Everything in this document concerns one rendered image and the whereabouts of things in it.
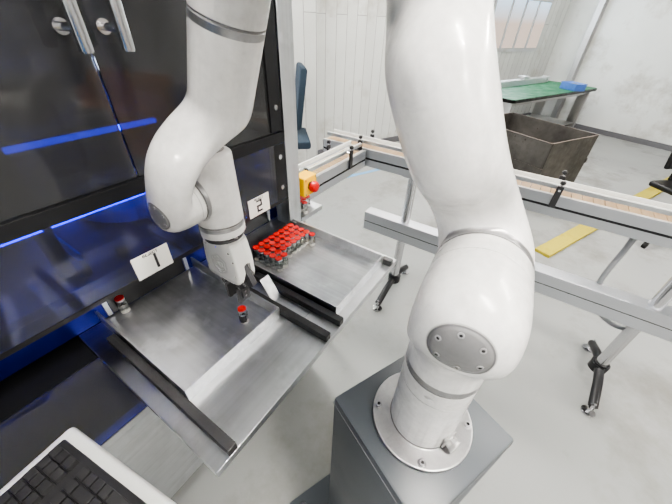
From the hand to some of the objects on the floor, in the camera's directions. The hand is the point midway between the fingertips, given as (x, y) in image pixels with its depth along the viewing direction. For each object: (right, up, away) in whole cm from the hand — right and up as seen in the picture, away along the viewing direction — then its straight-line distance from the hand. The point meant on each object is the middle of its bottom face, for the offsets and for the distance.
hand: (238, 289), depth 70 cm
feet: (+61, -18, +144) cm, 157 cm away
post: (+2, -49, +99) cm, 110 cm away
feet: (+156, -58, +95) cm, 192 cm away
